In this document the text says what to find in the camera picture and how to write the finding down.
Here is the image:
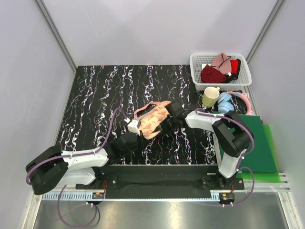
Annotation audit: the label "bright red bra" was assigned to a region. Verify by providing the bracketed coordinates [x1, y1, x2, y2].
[227, 59, 241, 80]

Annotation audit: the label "pink bra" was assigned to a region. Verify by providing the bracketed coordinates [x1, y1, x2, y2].
[210, 53, 232, 74]

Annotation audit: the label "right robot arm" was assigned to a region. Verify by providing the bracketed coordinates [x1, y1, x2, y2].
[158, 102, 254, 189]

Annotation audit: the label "yellow mug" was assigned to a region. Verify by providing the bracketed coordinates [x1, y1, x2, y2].
[202, 87, 220, 108]

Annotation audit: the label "black marble-pattern mat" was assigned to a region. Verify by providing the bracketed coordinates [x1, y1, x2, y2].
[46, 64, 255, 167]

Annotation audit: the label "blue pink cat-ear headphones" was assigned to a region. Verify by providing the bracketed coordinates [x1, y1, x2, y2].
[217, 91, 255, 116]

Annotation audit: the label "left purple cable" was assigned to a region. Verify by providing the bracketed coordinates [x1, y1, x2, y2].
[25, 107, 129, 227]

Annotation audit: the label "pink floral mesh laundry bag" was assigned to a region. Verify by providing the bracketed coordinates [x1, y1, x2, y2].
[134, 101, 171, 140]

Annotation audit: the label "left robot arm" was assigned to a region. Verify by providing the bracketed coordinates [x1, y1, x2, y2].
[26, 119, 141, 195]

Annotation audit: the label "green ring binder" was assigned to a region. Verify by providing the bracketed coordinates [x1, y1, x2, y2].
[239, 114, 277, 173]

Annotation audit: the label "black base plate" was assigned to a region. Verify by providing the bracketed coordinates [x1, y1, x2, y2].
[76, 165, 244, 201]

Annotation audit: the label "white plastic laundry basket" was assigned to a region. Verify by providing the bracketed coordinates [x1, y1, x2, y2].
[190, 52, 252, 91]

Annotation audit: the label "dark red lace bra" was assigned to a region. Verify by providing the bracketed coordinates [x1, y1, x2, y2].
[201, 65, 226, 83]

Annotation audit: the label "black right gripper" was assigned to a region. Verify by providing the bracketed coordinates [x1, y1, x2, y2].
[154, 114, 179, 136]

